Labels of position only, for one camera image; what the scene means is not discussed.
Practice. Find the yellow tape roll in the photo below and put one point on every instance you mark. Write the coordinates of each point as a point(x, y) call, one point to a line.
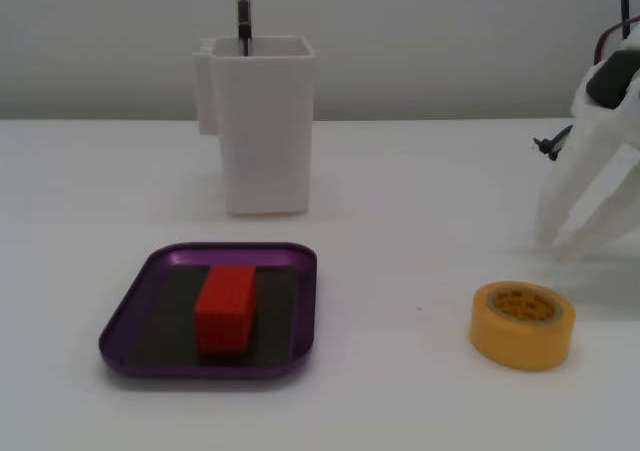
point(520, 331)

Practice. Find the red ribbed cube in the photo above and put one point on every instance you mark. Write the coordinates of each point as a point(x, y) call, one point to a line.
point(225, 311)

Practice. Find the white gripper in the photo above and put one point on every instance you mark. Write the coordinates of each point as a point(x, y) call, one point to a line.
point(602, 131)

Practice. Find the white square pen holder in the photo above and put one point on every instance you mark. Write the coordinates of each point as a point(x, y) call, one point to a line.
point(267, 136)

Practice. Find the black pen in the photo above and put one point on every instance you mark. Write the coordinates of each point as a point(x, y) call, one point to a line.
point(243, 16)

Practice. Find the purple metal tray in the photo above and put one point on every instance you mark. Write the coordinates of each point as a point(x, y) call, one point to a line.
point(150, 316)

